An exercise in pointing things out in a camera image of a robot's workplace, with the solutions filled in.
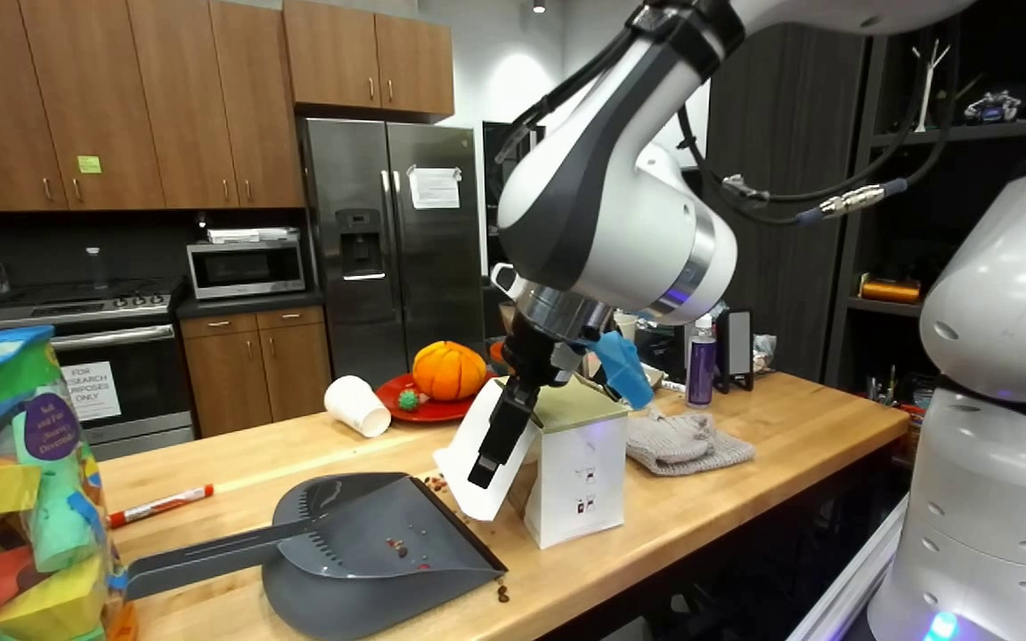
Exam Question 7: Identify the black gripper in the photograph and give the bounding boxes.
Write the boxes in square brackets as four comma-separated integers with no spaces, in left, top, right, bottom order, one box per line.
[465,309,573,492]

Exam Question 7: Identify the red plate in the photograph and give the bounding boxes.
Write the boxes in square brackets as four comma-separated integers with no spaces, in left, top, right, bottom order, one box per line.
[376,372,497,428]

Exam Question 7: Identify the orange pumpkin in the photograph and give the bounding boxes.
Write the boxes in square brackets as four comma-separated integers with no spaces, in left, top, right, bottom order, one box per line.
[408,339,492,404]

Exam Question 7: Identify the white paper cup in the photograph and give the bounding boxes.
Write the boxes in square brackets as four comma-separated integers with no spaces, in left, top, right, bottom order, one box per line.
[320,372,396,440]

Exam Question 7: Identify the grey knitted cloth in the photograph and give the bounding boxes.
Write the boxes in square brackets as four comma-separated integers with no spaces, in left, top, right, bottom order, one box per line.
[625,404,758,481]

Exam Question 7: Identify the grey plastic dustpan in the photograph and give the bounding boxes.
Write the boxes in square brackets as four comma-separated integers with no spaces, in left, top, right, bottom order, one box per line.
[114,473,510,641]

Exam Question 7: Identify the purple pump bottle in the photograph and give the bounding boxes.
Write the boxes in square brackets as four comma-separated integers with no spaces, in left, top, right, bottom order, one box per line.
[686,313,720,408]

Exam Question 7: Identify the dark steel refrigerator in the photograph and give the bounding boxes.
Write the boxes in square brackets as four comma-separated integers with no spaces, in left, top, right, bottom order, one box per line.
[295,112,505,389]

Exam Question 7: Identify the white paper sheet on refrigerator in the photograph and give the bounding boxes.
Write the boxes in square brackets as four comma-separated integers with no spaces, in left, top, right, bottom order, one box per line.
[408,165,467,212]

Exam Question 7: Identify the brown wooden base cabinet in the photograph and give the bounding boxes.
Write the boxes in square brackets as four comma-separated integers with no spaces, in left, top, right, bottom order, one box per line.
[177,303,337,436]

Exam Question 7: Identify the silver microwave oven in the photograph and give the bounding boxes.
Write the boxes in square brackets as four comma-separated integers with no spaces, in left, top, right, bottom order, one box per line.
[187,239,310,303]

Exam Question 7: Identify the white tray on microwave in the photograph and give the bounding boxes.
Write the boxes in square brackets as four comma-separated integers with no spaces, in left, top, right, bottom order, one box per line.
[205,224,302,250]

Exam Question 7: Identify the red marker pen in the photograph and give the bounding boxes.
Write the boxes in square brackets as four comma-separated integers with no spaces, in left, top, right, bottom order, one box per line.
[103,481,217,533]

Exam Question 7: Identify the white paper on stove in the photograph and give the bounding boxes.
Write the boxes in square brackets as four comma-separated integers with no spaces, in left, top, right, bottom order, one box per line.
[59,360,126,428]

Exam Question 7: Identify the dark storage shelf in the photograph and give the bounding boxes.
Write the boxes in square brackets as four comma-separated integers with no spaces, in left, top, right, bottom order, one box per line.
[829,21,1026,404]

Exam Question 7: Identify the black kitchen stove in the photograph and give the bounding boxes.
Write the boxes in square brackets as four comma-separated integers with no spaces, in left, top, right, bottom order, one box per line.
[0,294,201,458]

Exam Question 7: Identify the colourful toy block bag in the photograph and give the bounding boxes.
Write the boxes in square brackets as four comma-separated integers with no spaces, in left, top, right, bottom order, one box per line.
[0,326,130,641]

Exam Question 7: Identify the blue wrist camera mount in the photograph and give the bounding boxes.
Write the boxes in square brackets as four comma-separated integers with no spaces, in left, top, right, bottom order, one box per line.
[591,332,655,411]

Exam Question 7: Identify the aluminium robot stand frame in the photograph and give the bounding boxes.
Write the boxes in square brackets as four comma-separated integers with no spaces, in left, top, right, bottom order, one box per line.
[793,493,915,641]

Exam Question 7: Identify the brown wooden wall cabinets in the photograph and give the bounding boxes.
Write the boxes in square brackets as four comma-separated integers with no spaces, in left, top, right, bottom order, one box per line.
[0,0,456,216]

